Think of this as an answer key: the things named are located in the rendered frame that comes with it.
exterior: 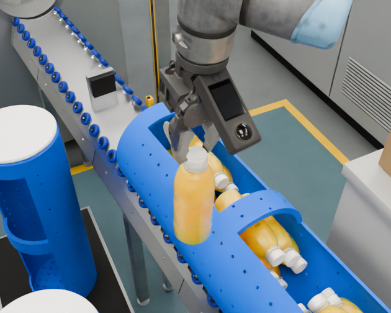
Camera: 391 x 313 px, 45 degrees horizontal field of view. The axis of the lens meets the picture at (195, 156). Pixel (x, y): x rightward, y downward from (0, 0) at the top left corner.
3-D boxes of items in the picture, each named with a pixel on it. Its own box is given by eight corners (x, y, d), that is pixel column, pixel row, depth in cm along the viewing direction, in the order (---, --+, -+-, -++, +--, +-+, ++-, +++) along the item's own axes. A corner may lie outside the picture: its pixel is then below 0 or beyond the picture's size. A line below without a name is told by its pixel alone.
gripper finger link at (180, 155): (167, 143, 79) (180, 100, 73) (184, 168, 76) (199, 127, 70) (151, 146, 78) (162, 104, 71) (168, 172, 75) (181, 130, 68)
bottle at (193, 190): (217, 226, 91) (225, 158, 78) (197, 251, 87) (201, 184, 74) (187, 209, 94) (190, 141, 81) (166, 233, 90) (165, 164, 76)
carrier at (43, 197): (43, 251, 225) (23, 306, 204) (-13, 104, 164) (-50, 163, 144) (103, 254, 223) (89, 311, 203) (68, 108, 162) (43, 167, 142)
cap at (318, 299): (314, 316, 96) (308, 309, 97) (328, 304, 97) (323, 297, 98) (313, 310, 93) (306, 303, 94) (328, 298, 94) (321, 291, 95)
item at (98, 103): (116, 100, 181) (111, 66, 171) (120, 106, 179) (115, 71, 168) (91, 109, 178) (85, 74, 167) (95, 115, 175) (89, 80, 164)
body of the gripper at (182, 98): (198, 85, 75) (208, 20, 66) (227, 121, 71) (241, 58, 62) (156, 99, 73) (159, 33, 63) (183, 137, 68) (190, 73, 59)
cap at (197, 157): (211, 161, 78) (212, 153, 77) (198, 174, 75) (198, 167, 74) (192, 151, 79) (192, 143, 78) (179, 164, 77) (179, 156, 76)
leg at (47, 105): (69, 167, 286) (46, 81, 242) (73, 173, 282) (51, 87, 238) (60, 171, 283) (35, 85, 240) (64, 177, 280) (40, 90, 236)
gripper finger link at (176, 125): (187, 139, 74) (202, 97, 68) (193, 147, 73) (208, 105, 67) (161, 145, 72) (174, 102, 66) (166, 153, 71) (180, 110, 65)
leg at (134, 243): (146, 292, 226) (134, 207, 182) (151, 302, 222) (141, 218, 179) (134, 298, 224) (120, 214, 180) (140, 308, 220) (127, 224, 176)
